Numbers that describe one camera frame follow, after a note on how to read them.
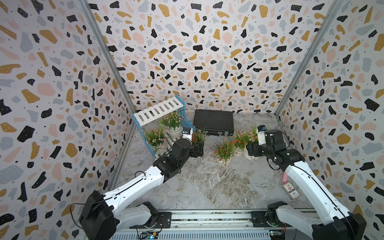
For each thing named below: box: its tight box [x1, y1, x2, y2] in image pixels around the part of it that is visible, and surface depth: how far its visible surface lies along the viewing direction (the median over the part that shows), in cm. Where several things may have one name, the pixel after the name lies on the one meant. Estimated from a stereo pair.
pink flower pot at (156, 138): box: [145, 125, 167, 159], surface depth 89 cm
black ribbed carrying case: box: [193, 109, 235, 137], surface depth 113 cm
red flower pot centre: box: [210, 138, 238, 167], surface depth 87 cm
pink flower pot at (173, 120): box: [159, 111, 184, 139], surface depth 95 cm
